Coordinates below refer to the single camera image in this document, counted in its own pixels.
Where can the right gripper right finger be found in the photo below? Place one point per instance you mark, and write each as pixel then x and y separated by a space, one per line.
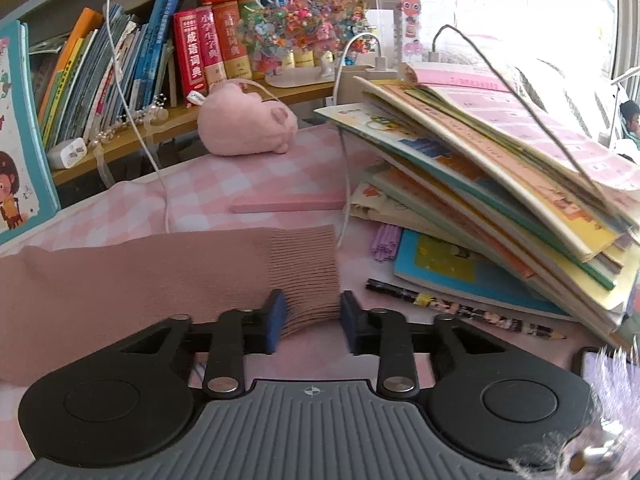
pixel 488 400

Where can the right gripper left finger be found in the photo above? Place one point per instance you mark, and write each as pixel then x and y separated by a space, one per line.
pixel 139 395

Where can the pink and purple sweater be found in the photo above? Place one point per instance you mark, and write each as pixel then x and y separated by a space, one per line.
pixel 60 305

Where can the patterned black pencil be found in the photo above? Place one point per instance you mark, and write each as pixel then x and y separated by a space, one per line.
pixel 442 306

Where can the purple counting sticks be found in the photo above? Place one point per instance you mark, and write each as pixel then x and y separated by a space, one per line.
pixel 386 242

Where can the stack of children's books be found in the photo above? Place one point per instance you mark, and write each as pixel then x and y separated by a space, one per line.
pixel 554 211

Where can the teal children's sound book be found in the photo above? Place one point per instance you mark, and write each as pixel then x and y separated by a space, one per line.
pixel 28 194

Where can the pink flat ruler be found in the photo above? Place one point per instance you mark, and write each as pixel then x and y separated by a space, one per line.
pixel 256 204

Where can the white power adapter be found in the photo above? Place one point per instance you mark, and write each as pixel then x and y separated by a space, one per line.
pixel 67 154

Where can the pink checkered tablecloth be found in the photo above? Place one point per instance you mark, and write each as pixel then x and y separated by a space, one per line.
pixel 201 191

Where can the pink plush pig toy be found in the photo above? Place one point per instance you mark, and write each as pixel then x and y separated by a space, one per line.
pixel 233 122

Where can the row of thin books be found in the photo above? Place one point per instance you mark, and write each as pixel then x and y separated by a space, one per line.
pixel 111 63

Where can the red idiom dictionary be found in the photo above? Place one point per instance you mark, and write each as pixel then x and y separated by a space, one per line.
pixel 187 43

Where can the red student dictionary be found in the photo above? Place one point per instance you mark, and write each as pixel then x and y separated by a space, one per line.
pixel 214 70

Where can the colourful bead flower ornament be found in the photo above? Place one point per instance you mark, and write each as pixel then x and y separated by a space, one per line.
pixel 296 43

